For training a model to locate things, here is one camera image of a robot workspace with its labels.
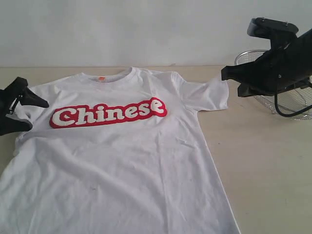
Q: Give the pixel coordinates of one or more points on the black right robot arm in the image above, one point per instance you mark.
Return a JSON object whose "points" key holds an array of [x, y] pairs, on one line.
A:
{"points": [[305, 42]]}

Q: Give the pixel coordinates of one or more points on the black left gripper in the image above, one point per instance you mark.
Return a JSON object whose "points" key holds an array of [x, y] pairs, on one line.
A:
{"points": [[17, 91]]}

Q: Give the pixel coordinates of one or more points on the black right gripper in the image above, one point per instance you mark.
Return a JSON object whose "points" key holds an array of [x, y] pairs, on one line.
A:
{"points": [[273, 72]]}

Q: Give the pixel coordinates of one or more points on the white t-shirt red print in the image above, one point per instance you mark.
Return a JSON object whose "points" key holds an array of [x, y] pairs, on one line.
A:
{"points": [[120, 154]]}

